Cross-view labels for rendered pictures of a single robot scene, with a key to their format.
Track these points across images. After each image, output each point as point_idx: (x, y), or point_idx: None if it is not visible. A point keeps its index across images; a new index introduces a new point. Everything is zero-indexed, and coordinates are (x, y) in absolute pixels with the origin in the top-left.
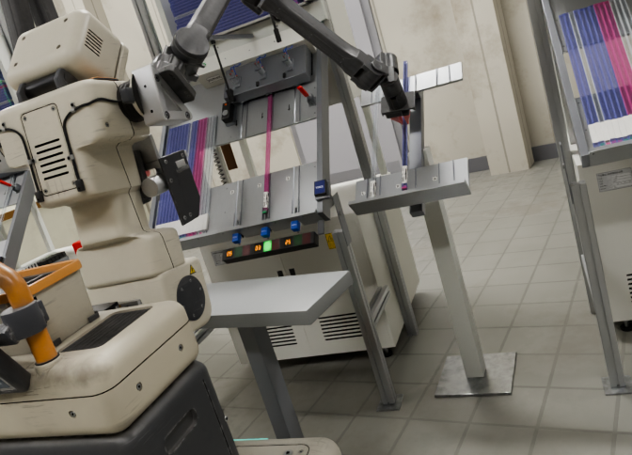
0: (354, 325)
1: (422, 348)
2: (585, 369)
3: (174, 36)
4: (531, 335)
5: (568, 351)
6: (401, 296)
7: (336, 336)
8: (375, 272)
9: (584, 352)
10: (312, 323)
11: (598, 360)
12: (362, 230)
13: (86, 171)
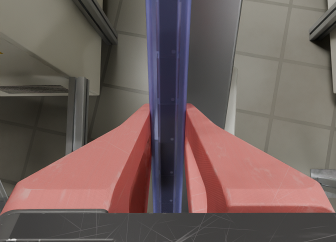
0: (43, 89)
1: (127, 76)
2: (296, 150)
3: None
4: (246, 72)
5: (282, 113)
6: (95, 22)
7: (21, 92)
8: (60, 61)
9: (297, 117)
10: None
11: (309, 136)
12: (18, 39)
13: None
